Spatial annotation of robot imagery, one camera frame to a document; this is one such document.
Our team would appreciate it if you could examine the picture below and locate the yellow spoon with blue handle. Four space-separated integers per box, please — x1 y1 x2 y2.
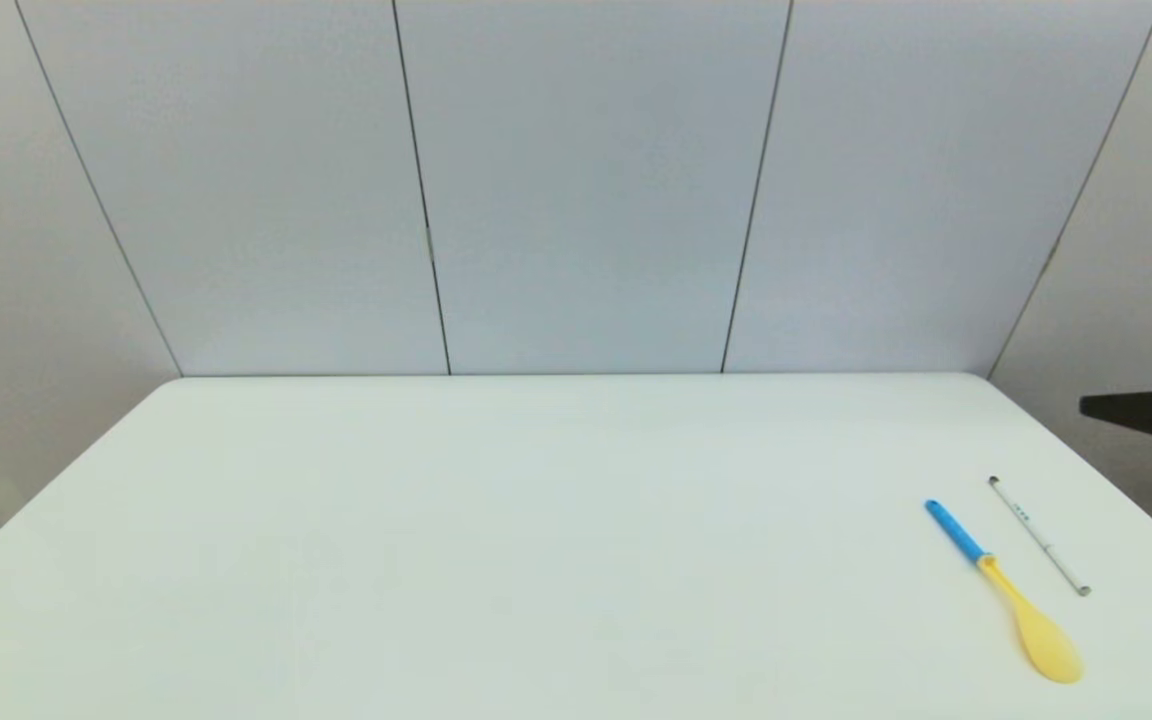
922 498 1084 685

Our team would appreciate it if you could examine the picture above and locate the white pen with blue print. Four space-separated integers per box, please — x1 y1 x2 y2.
987 475 1093 598

